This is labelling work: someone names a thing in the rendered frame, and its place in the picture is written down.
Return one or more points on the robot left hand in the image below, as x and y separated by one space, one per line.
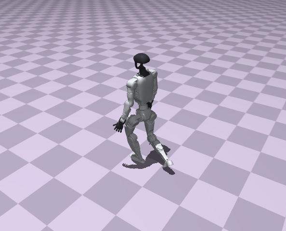
119 126

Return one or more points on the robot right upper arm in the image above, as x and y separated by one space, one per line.
155 79

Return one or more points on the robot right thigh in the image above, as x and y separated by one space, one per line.
149 126

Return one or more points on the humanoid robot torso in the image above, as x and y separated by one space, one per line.
143 94

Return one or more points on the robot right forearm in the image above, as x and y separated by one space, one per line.
153 96

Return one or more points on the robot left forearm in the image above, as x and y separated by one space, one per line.
126 111

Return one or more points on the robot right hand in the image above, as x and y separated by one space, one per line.
150 104

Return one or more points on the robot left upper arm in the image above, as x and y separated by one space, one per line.
131 86

